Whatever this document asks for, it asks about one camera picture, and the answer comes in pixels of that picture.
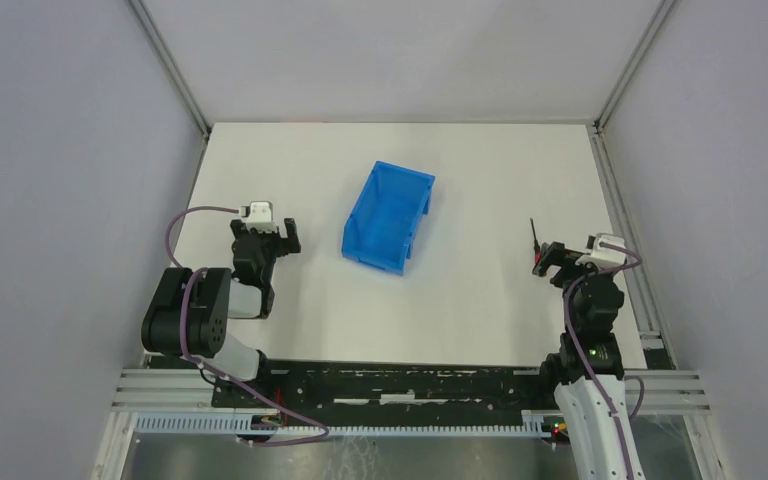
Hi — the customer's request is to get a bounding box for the aluminium corner post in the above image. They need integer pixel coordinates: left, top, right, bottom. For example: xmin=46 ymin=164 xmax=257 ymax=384
xmin=593 ymin=0 xmax=680 ymax=132
xmin=125 ymin=0 xmax=212 ymax=141

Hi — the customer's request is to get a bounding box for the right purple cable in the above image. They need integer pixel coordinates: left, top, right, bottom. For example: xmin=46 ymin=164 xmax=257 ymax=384
xmin=562 ymin=242 xmax=646 ymax=480

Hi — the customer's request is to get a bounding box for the right aluminium corner post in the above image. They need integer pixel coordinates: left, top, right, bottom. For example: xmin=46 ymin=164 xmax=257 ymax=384
xmin=593 ymin=0 xmax=680 ymax=132

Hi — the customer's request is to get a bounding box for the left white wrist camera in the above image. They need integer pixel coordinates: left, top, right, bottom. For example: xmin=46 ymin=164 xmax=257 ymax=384
xmin=239 ymin=201 xmax=278 ymax=234

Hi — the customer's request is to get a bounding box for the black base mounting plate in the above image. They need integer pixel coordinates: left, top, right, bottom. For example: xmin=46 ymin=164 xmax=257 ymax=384
xmin=210 ymin=358 xmax=561 ymax=429

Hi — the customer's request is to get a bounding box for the blue plastic bin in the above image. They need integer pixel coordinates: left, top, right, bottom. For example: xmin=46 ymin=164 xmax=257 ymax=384
xmin=341 ymin=161 xmax=435 ymax=276

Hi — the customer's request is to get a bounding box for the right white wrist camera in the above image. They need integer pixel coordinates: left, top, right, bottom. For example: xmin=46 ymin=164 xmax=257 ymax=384
xmin=575 ymin=233 xmax=627 ymax=270

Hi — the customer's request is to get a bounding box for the right aluminium table rail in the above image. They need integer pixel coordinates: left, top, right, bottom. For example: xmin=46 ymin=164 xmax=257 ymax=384
xmin=587 ymin=121 xmax=677 ymax=370

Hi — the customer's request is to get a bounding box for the left aluminium corner post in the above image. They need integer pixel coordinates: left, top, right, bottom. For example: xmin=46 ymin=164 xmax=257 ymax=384
xmin=125 ymin=0 xmax=212 ymax=141

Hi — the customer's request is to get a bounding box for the red black screwdriver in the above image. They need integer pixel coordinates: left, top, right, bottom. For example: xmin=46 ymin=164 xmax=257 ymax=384
xmin=529 ymin=218 xmax=542 ymax=266

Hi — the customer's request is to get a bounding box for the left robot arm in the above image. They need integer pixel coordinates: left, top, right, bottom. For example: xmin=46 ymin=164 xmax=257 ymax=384
xmin=141 ymin=218 xmax=301 ymax=381

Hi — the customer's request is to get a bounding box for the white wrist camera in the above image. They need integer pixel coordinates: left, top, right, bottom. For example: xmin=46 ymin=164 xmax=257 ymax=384
xmin=239 ymin=201 xmax=278 ymax=234
xmin=575 ymin=233 xmax=627 ymax=270

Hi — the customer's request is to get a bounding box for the white toothed cable duct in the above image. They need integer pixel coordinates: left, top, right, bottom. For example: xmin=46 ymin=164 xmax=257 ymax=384
xmin=133 ymin=411 xmax=551 ymax=439

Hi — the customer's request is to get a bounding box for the aluminium front frame rail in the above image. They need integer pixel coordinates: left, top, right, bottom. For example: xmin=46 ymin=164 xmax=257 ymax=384
xmin=112 ymin=369 xmax=712 ymax=416

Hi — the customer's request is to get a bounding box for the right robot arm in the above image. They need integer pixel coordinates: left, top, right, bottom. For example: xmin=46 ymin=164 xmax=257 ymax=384
xmin=532 ymin=233 xmax=645 ymax=479

